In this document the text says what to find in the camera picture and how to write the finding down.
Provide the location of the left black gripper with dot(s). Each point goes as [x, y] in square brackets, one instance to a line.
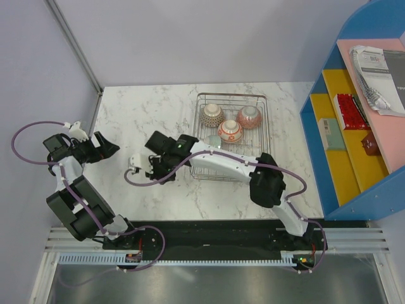
[105, 150]

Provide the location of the aluminium corner profile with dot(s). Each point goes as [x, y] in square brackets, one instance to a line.
[73, 44]

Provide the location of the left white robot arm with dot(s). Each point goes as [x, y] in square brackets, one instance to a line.
[77, 204]

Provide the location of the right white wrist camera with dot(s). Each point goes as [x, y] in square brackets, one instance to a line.
[137, 161]

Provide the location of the aluminium rail frame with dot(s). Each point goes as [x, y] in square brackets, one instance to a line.
[339, 240]

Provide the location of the leaf pattern bowl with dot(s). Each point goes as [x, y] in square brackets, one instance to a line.
[249, 117]

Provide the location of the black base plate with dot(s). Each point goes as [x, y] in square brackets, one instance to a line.
[216, 239]

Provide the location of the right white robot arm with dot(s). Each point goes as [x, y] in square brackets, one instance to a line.
[264, 177]

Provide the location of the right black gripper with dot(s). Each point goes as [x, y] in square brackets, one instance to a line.
[155, 174]

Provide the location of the red patterned box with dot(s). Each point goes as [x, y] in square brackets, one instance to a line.
[350, 112]

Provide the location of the spiral bound booklet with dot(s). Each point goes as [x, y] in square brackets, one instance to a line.
[380, 75]

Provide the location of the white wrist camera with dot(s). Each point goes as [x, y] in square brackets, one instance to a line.
[76, 132]
[137, 161]

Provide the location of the brown square pattern bowl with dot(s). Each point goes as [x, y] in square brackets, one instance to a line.
[212, 115]

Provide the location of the pale green box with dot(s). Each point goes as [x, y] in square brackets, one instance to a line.
[330, 134]

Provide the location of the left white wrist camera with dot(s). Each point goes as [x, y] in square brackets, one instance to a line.
[76, 132]

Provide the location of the pale green ribbed bowl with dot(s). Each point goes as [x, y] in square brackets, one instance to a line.
[213, 140]

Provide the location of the brown small toy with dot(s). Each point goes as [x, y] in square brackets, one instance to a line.
[370, 145]

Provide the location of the white cable duct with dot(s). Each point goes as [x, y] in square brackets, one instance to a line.
[135, 259]

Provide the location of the blue wooden shelf unit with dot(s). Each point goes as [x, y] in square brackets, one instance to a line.
[351, 184]

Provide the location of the metal wire dish rack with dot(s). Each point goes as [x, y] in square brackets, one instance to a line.
[254, 142]

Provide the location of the orange floral bowl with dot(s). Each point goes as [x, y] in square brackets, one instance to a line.
[230, 131]

